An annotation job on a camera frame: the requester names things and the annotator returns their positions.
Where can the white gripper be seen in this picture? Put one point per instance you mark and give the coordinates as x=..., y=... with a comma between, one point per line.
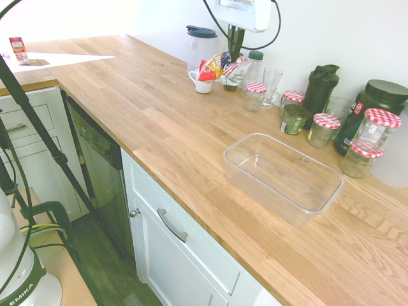
x=245, y=14

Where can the orange red chip bag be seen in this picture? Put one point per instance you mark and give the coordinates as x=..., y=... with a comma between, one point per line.
x=213, y=68

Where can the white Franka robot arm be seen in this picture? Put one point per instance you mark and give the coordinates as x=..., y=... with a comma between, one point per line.
x=22, y=280

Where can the clear plastic container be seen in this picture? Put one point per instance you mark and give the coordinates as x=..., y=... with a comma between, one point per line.
x=283, y=181

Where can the clear bottle green cap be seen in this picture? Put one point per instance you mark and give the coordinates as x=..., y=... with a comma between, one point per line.
x=256, y=68

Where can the white pitcher dark lid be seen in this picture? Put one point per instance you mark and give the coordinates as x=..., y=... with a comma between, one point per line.
x=201, y=51

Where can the dark spice jar black lid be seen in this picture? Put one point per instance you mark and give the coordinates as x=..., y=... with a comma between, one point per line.
x=230, y=88

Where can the white ceramic mug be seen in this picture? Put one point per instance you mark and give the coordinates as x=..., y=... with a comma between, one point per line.
x=203, y=86

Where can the tall clear glass mug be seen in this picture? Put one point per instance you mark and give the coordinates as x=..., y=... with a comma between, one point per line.
x=271, y=86

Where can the glass jar red checked lid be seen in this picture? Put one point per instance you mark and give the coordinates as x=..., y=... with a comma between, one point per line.
x=323, y=130
x=291, y=99
x=254, y=97

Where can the green cup foil lid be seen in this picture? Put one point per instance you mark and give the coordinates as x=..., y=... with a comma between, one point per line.
x=294, y=121

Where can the black shaker bottle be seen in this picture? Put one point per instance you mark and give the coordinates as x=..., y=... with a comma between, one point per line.
x=320, y=92

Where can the clear glass tumbler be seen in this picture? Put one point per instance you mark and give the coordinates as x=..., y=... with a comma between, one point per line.
x=339, y=106

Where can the large black supplement tub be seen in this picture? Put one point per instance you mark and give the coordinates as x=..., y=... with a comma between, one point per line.
x=379, y=95

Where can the tall jar red checked lid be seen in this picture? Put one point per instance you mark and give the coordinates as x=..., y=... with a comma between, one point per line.
x=376, y=127

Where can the faceted jar red checked lid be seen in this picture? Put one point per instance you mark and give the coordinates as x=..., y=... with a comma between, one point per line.
x=358, y=162

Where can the black steel dishwasher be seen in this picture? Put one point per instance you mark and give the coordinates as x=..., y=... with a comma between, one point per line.
x=99, y=165

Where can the silver cabinet knob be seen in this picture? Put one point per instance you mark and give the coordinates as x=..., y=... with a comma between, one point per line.
x=135, y=212

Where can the black tripod stand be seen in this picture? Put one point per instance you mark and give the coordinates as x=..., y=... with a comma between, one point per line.
x=48, y=143

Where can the red white carton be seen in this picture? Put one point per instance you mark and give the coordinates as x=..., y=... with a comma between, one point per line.
x=19, y=51

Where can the white cabinet with drawer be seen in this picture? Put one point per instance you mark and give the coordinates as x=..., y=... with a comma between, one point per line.
x=178, y=261

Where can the green metal clamp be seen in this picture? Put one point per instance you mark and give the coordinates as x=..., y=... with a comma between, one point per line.
x=48, y=208

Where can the brown wooden robot table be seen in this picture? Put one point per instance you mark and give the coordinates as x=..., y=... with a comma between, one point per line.
x=67, y=274

